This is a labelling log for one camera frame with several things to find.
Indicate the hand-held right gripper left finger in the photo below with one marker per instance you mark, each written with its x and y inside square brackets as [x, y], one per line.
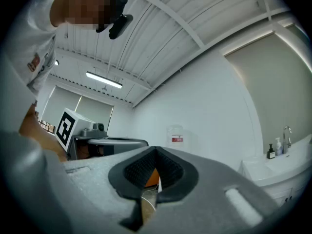
[92, 191]

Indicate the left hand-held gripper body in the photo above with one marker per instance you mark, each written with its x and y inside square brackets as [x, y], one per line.
[73, 130]

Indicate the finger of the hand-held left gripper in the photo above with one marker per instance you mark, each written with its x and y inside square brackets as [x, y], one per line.
[126, 144]

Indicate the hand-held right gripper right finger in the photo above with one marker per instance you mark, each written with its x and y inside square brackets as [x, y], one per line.
[219, 199]

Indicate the person's left forearm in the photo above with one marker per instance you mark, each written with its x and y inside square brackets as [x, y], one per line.
[36, 133]

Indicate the grey window roller blind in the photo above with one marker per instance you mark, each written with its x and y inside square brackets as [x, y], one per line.
[63, 99]
[97, 113]

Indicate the orange sofa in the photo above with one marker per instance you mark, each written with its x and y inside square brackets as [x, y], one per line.
[151, 179]

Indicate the ceiling tube light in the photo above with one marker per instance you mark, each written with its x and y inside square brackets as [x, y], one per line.
[104, 80]

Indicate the white sink cabinet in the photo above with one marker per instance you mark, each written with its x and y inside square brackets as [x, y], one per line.
[280, 174]

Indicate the black soap bottle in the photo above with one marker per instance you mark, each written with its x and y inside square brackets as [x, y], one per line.
[271, 153]

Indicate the white soap bottle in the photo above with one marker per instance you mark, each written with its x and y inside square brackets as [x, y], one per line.
[278, 147]

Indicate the chrome faucet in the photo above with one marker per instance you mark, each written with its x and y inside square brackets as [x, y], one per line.
[287, 138]

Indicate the person's head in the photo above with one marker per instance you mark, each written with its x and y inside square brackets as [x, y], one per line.
[80, 8]

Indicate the large roller blind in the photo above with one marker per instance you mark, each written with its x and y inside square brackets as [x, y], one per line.
[275, 86]

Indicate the black head-mounted camera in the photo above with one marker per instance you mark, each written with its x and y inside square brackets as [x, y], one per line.
[119, 25]

